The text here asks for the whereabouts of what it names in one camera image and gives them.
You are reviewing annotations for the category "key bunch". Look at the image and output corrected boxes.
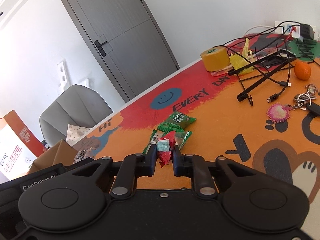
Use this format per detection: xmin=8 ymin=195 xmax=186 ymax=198
xmin=293 ymin=84 xmax=319 ymax=111

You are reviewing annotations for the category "black wire rack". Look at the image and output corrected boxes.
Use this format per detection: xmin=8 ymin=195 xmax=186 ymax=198
xmin=228 ymin=35 xmax=297 ymax=106

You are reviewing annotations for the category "grey door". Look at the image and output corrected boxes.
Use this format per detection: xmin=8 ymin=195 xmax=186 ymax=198
xmin=61 ymin=0 xmax=180 ymax=102

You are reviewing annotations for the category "black door handle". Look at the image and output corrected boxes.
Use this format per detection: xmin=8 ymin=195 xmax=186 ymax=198
xmin=94 ymin=40 xmax=108 ymax=57

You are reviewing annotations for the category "black car key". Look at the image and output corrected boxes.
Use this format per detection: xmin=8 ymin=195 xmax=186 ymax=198
xmin=306 ymin=102 xmax=320 ymax=116

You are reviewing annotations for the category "grey armchair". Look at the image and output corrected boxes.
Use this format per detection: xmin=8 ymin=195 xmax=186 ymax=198
xmin=40 ymin=85 xmax=113 ymax=147

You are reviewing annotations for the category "cardboard box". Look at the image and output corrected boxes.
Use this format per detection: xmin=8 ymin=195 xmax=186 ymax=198
xmin=28 ymin=140 xmax=77 ymax=174

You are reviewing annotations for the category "pink pixel keychain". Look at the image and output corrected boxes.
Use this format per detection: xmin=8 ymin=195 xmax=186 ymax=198
xmin=266 ymin=103 xmax=294 ymax=123

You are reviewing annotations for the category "polka dot cushion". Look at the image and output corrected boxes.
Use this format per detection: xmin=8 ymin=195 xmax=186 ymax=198
xmin=66 ymin=124 xmax=90 ymax=145

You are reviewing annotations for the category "black usb cable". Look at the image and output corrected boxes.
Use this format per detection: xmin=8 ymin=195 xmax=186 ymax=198
xmin=266 ymin=22 xmax=302 ymax=104

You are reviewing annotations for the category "orange mandarin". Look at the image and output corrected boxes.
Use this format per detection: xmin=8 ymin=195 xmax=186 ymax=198
xmin=294 ymin=61 xmax=311 ymax=80

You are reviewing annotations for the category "colourful cartoon table mat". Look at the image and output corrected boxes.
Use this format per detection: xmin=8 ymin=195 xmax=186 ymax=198
xmin=75 ymin=32 xmax=320 ymax=205

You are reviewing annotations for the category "yellow tape roll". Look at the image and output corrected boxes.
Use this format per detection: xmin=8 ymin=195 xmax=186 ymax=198
xmin=200 ymin=46 xmax=230 ymax=72

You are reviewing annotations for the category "black power adapter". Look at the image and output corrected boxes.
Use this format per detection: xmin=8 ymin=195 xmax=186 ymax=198
xmin=299 ymin=23 xmax=314 ymax=40

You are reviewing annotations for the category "white wall bracket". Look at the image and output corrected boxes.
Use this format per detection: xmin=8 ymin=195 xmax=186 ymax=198
xmin=56 ymin=60 xmax=68 ymax=92

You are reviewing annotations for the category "red teal snack packet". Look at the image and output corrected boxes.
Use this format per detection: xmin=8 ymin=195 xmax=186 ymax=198
xmin=157 ymin=131 xmax=176 ymax=167

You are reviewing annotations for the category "white power strip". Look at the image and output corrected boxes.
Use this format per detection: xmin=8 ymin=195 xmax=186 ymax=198
xmin=274 ymin=21 xmax=319 ymax=41

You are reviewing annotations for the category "yellow plastic bag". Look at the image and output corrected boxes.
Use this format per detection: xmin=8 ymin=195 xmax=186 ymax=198
xmin=229 ymin=38 xmax=253 ymax=70

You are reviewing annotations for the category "green snack packet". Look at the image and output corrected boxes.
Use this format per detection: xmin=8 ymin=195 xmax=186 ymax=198
xmin=157 ymin=112 xmax=196 ymax=132
xmin=143 ymin=129 xmax=193 ymax=154

